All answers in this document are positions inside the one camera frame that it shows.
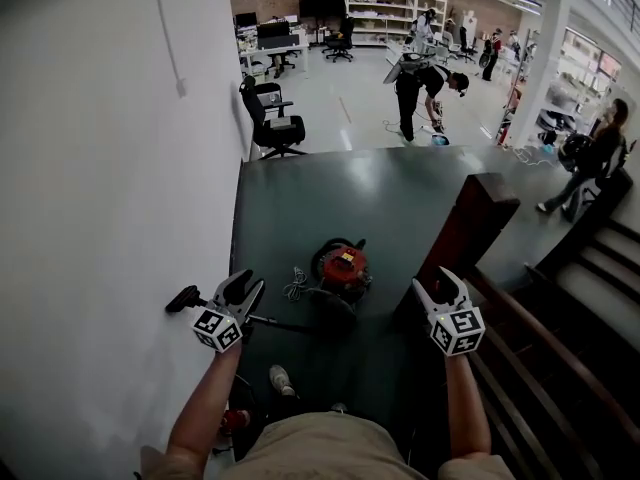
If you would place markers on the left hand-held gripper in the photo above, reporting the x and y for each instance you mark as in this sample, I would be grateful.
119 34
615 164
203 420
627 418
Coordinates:
220 330

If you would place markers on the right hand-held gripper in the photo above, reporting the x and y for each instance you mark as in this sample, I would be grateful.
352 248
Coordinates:
457 330

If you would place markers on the metal vacuum tube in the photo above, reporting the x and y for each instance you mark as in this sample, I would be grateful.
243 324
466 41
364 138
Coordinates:
262 319

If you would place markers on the person's left forearm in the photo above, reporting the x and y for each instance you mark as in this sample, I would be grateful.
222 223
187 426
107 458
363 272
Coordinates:
200 408

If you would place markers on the person's right forearm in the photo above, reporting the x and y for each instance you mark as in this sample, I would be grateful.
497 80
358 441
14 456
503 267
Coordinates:
465 408

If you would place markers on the red vacuum cleaner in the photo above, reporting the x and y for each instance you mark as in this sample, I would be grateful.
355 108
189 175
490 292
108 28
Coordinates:
345 268

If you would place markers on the person's left shoe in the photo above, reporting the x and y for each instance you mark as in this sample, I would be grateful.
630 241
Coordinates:
281 379

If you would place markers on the person's shoe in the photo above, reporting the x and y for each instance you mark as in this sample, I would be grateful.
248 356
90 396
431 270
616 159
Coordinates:
339 408
281 379

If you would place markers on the dark wooden stair railing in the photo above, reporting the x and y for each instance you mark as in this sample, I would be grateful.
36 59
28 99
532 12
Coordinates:
545 335

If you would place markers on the small red device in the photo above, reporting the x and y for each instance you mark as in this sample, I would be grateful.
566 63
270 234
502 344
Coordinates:
235 420

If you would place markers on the person's right shoe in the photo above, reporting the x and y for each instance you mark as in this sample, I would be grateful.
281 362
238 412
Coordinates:
339 408

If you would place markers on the blue round object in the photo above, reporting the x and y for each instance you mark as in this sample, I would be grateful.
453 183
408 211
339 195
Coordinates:
440 141

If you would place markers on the black office chair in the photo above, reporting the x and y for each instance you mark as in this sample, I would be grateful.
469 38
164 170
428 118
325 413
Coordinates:
275 128
340 38
465 43

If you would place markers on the grey stair steps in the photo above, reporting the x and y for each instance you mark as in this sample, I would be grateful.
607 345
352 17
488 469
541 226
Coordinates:
610 260

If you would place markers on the person's tan shirt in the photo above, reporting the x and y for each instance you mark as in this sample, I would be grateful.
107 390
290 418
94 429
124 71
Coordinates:
320 448

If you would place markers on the white office desk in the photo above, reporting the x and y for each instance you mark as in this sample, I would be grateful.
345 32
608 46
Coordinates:
280 50

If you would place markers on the black computer monitor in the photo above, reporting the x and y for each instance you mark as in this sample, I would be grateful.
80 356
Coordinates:
272 35

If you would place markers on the white storage shelf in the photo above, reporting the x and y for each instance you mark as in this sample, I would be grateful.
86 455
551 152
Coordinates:
380 13

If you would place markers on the black television screen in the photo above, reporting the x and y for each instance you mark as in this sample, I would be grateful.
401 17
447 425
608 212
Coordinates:
322 5

